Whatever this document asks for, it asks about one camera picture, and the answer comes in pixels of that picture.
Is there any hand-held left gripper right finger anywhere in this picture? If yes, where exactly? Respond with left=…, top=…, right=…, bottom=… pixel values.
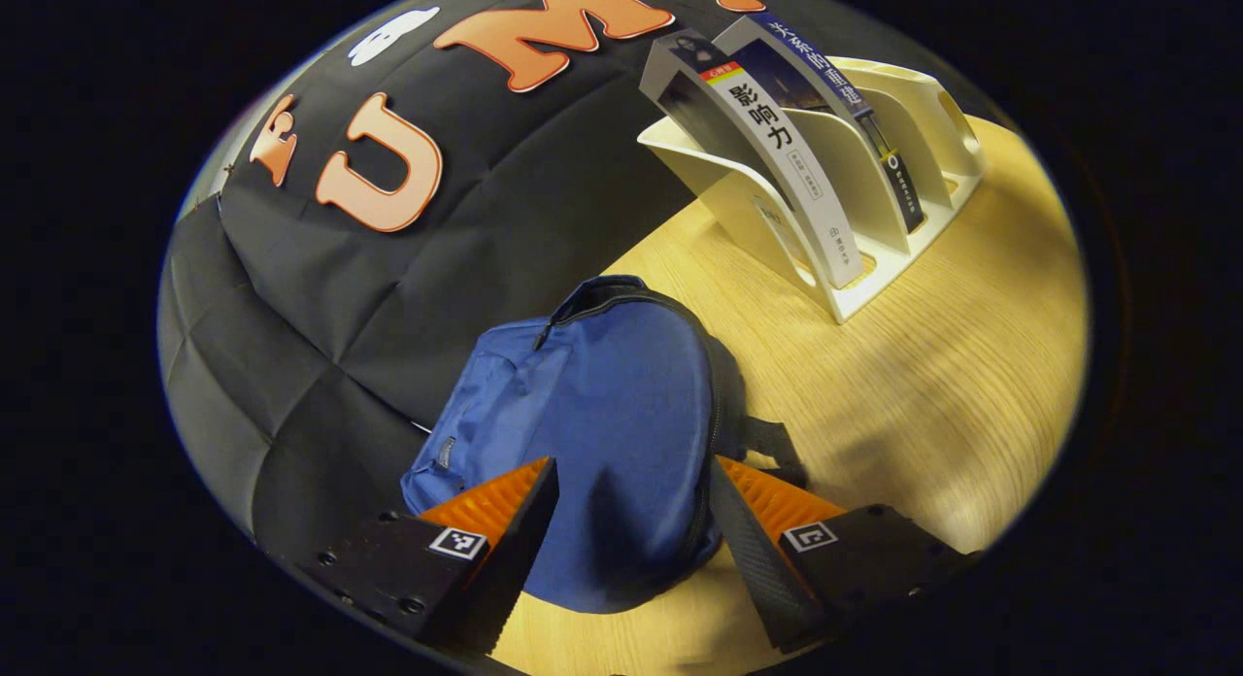
left=709, top=455, right=982, bottom=655

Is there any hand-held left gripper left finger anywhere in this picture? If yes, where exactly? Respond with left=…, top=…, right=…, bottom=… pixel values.
left=296, top=456, right=561, bottom=658

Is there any blue schoolbag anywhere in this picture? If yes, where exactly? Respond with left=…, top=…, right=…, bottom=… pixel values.
left=400, top=274, right=812, bottom=616

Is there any white plastic bookshelf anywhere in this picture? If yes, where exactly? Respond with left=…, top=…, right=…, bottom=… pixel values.
left=637, top=56, right=987, bottom=324

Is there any grey portrait cover book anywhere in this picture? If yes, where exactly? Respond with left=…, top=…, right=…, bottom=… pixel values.
left=639, top=30, right=865, bottom=290

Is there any dark blue cover book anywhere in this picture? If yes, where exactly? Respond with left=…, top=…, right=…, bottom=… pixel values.
left=714, top=13, right=926, bottom=235

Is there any black backdrop cloth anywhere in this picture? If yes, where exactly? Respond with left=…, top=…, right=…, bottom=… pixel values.
left=158, top=0, right=982, bottom=560

